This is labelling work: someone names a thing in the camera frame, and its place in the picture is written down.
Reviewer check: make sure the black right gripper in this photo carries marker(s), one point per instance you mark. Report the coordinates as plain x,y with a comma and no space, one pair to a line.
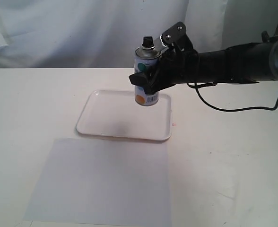
181,68

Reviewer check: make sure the spray paint can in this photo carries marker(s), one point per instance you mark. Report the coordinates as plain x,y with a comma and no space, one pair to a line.
146,56

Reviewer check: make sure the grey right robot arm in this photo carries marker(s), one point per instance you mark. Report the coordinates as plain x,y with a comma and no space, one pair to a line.
240,64

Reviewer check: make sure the white plastic tray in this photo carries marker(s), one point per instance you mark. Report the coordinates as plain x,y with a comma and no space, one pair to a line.
114,113

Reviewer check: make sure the white paper sheet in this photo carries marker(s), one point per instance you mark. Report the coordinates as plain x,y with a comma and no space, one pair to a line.
103,182

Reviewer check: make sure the white backdrop curtain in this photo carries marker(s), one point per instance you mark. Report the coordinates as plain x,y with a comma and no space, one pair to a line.
105,33

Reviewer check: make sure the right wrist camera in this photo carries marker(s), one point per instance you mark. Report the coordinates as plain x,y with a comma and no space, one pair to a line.
175,36

